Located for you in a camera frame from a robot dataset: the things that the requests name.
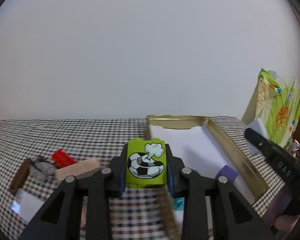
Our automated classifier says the white charger cable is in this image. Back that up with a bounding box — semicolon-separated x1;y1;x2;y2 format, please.
269;70;294;100

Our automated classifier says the green toy brick football print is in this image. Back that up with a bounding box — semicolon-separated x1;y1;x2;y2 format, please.
125;138;168;188

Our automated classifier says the teal plastic block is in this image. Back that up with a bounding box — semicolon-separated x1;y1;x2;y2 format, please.
172;197;185;211

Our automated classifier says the person's right forearm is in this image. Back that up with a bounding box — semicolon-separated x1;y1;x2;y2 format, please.
272;205;300;234

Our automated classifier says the small white toy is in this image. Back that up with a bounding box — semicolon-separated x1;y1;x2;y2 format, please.
290;140;300;158

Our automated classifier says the white block with pinkish face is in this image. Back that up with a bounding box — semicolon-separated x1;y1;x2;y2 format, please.
9;158;46;223

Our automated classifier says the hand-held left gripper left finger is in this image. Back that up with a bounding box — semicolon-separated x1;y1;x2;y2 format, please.
19;142;128;240

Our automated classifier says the purple block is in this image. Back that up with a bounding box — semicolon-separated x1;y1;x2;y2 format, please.
216;165;238;183

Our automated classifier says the gold metal tin box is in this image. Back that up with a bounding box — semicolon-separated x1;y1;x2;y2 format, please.
145;114;270;204

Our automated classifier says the red toy brick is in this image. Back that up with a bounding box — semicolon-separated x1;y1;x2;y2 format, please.
51;149;78;168

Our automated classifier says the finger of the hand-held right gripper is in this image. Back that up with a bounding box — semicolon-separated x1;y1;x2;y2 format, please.
244;127;273;155

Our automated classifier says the colourful printed cloth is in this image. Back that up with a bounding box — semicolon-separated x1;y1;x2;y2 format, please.
241;67;300;148

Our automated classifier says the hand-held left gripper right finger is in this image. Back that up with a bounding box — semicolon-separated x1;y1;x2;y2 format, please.
165;144;277;240

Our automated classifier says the brown ridged wooden stick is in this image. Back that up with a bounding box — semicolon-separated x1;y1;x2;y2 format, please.
157;190;183;240

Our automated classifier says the light wooden block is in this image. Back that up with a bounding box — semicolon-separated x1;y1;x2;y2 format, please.
55;158;102;181

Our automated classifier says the checked tablecloth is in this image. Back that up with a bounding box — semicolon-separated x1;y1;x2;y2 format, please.
0;116;288;240

